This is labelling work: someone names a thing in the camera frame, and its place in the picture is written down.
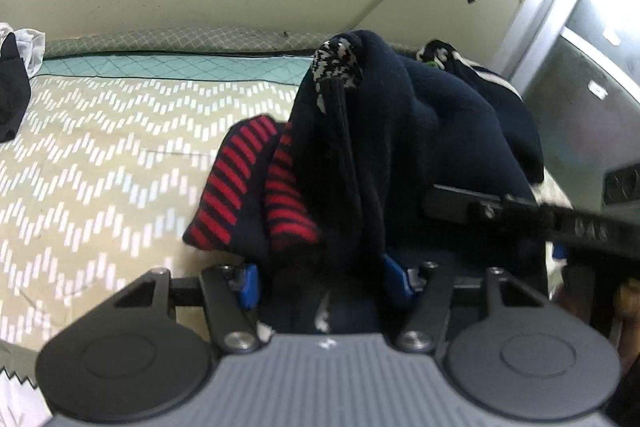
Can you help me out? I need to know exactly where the navy red striped sock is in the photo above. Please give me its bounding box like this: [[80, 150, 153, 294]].
[[183, 30, 548, 334]]

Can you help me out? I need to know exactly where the navy green patterned sock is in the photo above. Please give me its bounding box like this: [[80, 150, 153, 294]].
[[414, 40, 544, 185]]

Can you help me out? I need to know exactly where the beige chevron bedsheet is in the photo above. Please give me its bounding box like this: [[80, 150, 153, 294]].
[[0, 26, 421, 427]]

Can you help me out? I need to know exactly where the black crumpled garment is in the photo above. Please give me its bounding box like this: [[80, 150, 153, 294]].
[[0, 32, 32, 143]]

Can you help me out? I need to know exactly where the white crumpled garment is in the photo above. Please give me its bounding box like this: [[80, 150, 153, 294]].
[[0, 22, 46, 78]]

